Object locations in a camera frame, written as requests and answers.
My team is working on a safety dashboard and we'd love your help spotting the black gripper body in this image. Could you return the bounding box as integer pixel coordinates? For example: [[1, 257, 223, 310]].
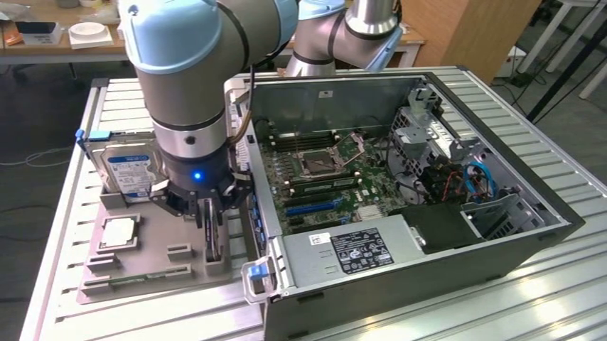
[[163, 152, 237, 215]]

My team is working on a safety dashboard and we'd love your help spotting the grey plastic parts rack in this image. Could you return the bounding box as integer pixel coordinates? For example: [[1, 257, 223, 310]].
[[75, 186, 236, 306]]

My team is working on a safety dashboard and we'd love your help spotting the hard disk in blue caddy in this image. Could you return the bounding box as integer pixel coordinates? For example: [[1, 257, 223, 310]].
[[73, 129, 168, 205]]

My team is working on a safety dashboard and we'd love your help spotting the silver CPU chip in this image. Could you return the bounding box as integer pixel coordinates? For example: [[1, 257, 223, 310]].
[[100, 217, 137, 249]]

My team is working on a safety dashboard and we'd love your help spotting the blue expansion slot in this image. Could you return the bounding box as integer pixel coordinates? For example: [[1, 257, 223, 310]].
[[285, 200, 333, 217]]

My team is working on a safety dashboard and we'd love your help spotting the CPU socket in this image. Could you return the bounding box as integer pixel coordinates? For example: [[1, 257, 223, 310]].
[[297, 148, 343, 178]]

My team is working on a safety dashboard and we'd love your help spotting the green RAM stick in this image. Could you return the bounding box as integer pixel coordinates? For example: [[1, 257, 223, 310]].
[[107, 266, 172, 286]]

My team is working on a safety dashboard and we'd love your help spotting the silver power supply unit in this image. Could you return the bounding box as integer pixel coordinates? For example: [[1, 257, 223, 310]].
[[276, 215, 431, 289]]

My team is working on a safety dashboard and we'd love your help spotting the metal socket cover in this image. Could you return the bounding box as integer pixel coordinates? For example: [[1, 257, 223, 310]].
[[333, 131, 367, 171]]

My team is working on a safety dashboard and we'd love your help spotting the silver chipset heatsink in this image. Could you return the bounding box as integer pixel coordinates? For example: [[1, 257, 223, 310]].
[[357, 205, 386, 220]]

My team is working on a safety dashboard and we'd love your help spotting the green motherboard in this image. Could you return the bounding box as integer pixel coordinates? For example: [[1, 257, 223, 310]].
[[257, 129, 414, 237]]

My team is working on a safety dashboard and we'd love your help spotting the silver disk bay cage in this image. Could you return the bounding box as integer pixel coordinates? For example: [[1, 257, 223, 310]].
[[392, 105, 458, 161]]

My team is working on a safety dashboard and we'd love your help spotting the white round part on box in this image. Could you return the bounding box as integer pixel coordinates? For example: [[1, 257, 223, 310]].
[[67, 22, 116, 50]]

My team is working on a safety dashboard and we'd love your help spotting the black plastic shroud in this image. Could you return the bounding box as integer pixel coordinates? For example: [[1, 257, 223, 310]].
[[402, 203, 488, 256]]

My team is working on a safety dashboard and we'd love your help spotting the crumpled clear plastic bag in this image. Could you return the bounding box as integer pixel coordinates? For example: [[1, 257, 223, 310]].
[[77, 6, 120, 26]]

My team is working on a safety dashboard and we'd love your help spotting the wooden desk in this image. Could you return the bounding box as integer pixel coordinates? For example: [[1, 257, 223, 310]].
[[0, 0, 428, 77]]

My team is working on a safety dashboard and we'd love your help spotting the white box dark lid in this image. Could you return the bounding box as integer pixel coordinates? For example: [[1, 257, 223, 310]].
[[15, 21, 64, 47]]

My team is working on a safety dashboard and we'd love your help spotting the open black PC case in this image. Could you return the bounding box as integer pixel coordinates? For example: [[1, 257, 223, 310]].
[[221, 70, 587, 341]]

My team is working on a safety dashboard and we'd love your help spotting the wooden cabinet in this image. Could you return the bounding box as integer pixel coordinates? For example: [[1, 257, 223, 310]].
[[398, 0, 543, 86]]

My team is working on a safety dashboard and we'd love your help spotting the pale plastic case handle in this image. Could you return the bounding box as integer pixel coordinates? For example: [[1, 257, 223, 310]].
[[223, 78, 249, 138], [240, 257, 281, 307]]

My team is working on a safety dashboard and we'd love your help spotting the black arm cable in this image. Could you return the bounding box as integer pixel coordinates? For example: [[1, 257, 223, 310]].
[[225, 42, 297, 148]]

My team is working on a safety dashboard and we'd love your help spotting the black wire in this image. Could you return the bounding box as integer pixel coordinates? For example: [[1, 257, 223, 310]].
[[379, 136, 428, 207]]

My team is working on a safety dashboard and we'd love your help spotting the white floor cable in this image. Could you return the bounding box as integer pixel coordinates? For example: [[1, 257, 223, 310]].
[[0, 144, 72, 168]]

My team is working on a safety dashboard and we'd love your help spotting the red wire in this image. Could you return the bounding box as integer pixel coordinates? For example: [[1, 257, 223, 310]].
[[444, 169, 470, 200]]

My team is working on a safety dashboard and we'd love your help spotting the blue wire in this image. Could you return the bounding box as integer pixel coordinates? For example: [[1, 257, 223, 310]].
[[466, 161, 498, 204]]

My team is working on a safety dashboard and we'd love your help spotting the silver perforated metal bracket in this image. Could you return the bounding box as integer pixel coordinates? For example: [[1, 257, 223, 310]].
[[460, 193, 544, 244]]

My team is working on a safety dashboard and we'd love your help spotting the white wall box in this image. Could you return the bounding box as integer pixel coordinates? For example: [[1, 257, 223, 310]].
[[506, 45, 528, 77]]

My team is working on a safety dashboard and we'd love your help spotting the white desk frame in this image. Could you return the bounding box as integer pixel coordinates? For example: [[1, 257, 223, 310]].
[[516, 0, 607, 100]]

